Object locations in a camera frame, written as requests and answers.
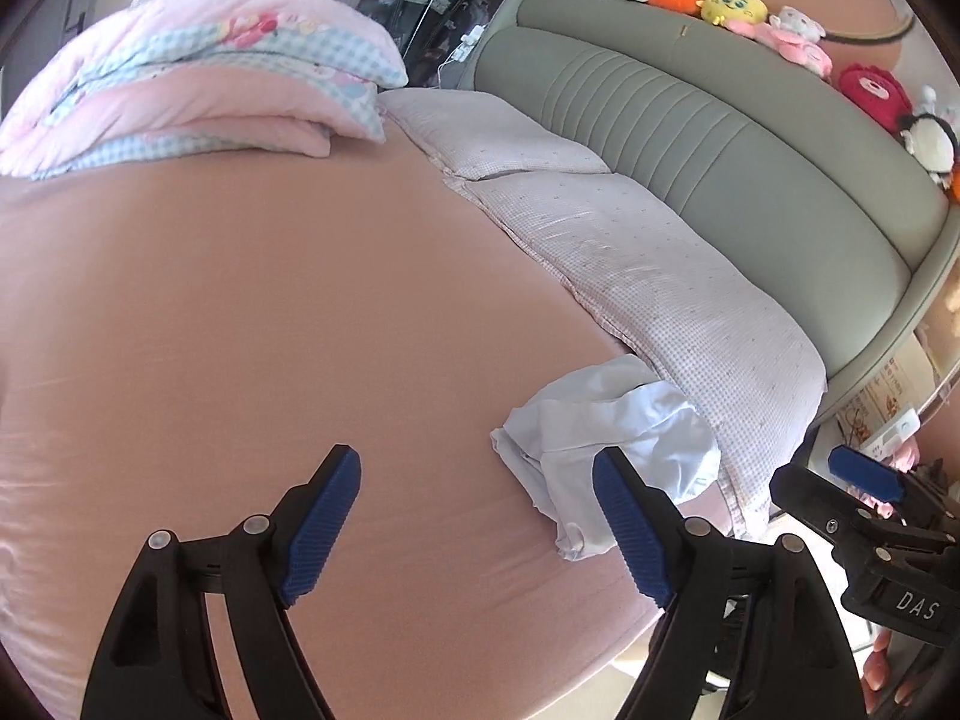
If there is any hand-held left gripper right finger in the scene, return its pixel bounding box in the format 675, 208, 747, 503
592, 446, 863, 720

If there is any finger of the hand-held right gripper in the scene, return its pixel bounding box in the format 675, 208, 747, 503
827, 445, 959, 524
769, 461, 882, 563

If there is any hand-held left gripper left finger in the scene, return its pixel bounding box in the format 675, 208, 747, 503
79, 444, 363, 720

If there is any person's right hand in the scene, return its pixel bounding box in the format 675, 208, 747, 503
862, 630, 938, 717

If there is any bedside table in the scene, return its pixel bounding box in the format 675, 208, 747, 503
832, 330, 960, 481

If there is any pink bed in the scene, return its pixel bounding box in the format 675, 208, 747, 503
0, 127, 751, 720

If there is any black white plush toy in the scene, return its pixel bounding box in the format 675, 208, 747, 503
895, 85, 960, 188

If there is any red plush toy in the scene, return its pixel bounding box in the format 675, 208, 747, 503
835, 62, 914, 134

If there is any grey padded headboard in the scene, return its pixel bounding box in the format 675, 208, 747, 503
466, 0, 960, 428

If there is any pink white plush toy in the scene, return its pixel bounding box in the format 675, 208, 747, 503
754, 4, 835, 82

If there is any pink checked folded quilt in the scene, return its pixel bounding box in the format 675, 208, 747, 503
0, 0, 410, 181

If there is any yellow plush toy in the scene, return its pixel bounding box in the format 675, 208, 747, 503
700, 0, 771, 32

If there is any dark glass cabinet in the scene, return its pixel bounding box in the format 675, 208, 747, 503
326, 0, 522, 83

